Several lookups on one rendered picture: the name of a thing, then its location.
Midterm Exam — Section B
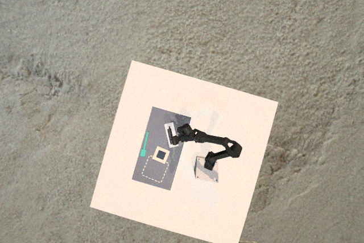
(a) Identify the white tile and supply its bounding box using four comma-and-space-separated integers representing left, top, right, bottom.
152, 146, 170, 163

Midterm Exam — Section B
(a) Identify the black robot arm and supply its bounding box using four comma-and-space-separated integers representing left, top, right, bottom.
177, 123, 242, 171

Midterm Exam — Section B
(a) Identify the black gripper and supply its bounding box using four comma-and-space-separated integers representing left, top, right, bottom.
171, 134, 188, 145

